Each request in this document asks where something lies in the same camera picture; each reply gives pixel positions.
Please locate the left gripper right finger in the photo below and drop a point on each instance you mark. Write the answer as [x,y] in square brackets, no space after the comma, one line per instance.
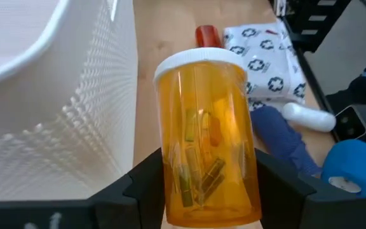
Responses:
[284,203]

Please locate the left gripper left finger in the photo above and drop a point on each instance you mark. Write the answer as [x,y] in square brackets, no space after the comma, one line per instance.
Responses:
[132,203]

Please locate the white cross-printed gauze packet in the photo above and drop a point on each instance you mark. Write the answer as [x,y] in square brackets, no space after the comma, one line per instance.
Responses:
[265,63]

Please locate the navy bandage roll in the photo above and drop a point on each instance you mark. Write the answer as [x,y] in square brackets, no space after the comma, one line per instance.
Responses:
[281,140]

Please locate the black table-level camera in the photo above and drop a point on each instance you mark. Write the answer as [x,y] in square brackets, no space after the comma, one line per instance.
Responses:
[351,124]

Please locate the small orange block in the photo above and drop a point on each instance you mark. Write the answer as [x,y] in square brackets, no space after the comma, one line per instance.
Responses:
[202,127]

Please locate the white plastic basket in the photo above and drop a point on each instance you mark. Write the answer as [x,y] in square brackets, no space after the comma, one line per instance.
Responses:
[59,111]

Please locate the bright blue bandage roll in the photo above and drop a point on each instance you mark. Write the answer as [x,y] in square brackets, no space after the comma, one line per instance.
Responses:
[351,165]

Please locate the red pill bottle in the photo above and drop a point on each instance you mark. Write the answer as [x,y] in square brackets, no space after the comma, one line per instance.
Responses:
[207,36]

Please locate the white gauze roll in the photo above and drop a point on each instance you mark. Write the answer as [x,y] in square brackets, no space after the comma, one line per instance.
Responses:
[310,117]

